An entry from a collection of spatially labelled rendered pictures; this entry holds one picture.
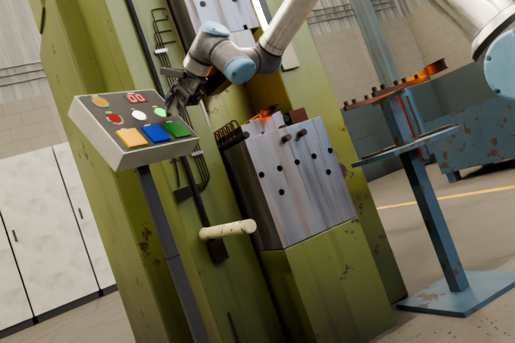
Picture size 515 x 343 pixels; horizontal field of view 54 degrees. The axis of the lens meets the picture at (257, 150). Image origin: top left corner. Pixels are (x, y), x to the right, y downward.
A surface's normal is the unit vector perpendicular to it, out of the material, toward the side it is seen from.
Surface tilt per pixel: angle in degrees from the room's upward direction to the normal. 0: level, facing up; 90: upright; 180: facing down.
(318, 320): 90
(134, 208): 90
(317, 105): 90
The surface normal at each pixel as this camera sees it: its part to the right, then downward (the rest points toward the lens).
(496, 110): -0.79, 0.25
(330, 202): 0.42, -0.21
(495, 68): -0.59, 0.25
